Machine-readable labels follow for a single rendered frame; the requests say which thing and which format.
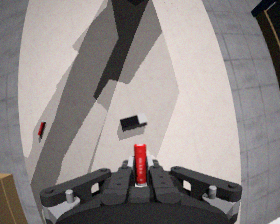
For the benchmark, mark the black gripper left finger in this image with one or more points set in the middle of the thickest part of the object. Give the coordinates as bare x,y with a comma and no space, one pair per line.
60,198

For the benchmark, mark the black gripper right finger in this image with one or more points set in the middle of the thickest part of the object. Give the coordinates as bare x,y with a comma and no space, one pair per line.
220,193

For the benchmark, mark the black and white eraser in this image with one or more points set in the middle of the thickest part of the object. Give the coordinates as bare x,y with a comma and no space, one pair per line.
133,120

